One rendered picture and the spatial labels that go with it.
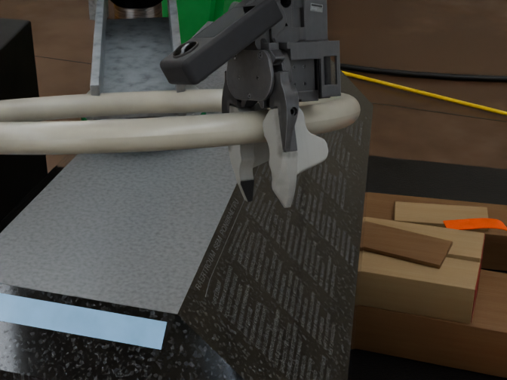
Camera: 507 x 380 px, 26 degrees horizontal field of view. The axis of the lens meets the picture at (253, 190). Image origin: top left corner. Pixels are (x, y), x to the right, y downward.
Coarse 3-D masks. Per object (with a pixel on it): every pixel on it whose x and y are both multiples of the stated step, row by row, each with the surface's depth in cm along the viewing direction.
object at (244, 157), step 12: (240, 108) 104; (252, 108) 104; (252, 144) 105; (264, 144) 106; (240, 156) 104; (252, 156) 105; (264, 156) 107; (240, 168) 104; (252, 168) 105; (240, 180) 104; (252, 180) 105; (252, 192) 105
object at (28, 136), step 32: (64, 96) 140; (96, 96) 141; (128, 96) 142; (160, 96) 142; (192, 96) 141; (0, 128) 99; (32, 128) 98; (64, 128) 97; (96, 128) 97; (128, 128) 96; (160, 128) 97; (192, 128) 97; (224, 128) 99; (256, 128) 100; (320, 128) 106
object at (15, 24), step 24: (0, 24) 255; (24, 24) 255; (0, 48) 243; (24, 48) 255; (0, 72) 243; (24, 72) 257; (0, 96) 245; (24, 96) 258; (0, 168) 249; (24, 168) 263; (0, 192) 250; (24, 192) 264; (0, 216) 252
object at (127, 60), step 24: (168, 0) 169; (96, 24) 159; (120, 24) 171; (144, 24) 171; (168, 24) 171; (96, 48) 151; (120, 48) 163; (144, 48) 163; (168, 48) 163; (96, 72) 144; (120, 72) 155; (144, 72) 155
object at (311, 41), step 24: (288, 0) 101; (312, 0) 102; (288, 24) 101; (312, 24) 102; (264, 48) 99; (288, 48) 99; (312, 48) 100; (336, 48) 102; (240, 72) 102; (264, 72) 99; (312, 72) 102; (336, 72) 102; (240, 96) 102; (264, 96) 99; (312, 96) 102; (336, 96) 102
